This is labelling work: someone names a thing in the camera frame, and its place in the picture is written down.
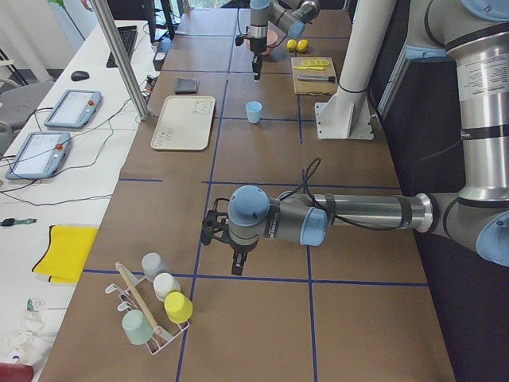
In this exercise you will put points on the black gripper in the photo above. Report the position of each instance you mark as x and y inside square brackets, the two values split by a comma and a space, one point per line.
[239, 250]
[257, 44]

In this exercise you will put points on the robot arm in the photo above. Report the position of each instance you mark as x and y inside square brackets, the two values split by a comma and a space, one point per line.
[472, 33]
[292, 22]

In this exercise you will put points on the light blue plastic cup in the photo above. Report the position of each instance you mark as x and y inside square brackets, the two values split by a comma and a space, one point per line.
[253, 111]

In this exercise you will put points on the yellow upturned cup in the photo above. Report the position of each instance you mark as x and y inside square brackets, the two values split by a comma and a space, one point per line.
[178, 307]

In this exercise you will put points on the white upturned cup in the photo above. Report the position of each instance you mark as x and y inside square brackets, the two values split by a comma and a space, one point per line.
[164, 284]

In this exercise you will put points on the grey upturned cup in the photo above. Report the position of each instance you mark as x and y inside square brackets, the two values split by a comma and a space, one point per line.
[153, 265]

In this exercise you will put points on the green upturned cup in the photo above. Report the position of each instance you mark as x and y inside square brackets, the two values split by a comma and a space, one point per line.
[137, 327]

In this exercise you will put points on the pink bowl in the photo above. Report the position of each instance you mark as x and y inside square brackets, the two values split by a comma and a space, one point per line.
[271, 42]

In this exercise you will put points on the whole yellow lemon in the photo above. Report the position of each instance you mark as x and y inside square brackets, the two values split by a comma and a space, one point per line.
[291, 45]
[302, 45]

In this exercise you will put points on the yellow plastic knife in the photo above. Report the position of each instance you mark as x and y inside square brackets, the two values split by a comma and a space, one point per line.
[307, 68]

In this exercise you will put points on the steel rod with black cap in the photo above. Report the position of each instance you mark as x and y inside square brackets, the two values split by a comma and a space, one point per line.
[318, 79]

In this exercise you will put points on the wooden cutting board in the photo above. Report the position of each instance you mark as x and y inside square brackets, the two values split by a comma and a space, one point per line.
[313, 88]

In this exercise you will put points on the grey folded cloth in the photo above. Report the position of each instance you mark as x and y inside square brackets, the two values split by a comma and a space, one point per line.
[186, 86]

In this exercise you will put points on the cream bear tray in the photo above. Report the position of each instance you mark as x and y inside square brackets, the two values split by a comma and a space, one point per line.
[184, 123]

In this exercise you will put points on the black keyboard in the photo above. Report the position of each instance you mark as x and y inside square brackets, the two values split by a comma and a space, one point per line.
[128, 36]

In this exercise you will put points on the yellow cloth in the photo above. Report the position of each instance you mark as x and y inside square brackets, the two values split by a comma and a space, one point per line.
[66, 254]

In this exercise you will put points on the black computer mouse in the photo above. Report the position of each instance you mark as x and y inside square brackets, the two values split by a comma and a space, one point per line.
[79, 75]

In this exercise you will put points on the teach pendant tablet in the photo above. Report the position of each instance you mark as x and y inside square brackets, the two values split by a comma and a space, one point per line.
[74, 109]
[40, 156]

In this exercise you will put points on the white crumpled paper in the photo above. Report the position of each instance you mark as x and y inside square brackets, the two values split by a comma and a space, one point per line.
[31, 342]

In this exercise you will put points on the green wrist watch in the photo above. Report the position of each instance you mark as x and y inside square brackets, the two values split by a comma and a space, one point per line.
[10, 222]

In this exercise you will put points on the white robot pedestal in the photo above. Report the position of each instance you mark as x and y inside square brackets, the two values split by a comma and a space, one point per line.
[347, 115]

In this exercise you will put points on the white wire cup rack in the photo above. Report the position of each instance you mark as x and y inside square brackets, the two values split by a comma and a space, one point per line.
[170, 332]

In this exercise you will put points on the wooden rack handle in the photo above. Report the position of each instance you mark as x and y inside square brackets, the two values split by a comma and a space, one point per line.
[131, 282]

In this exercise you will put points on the aluminium frame post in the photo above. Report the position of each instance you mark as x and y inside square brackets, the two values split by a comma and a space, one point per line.
[110, 32]

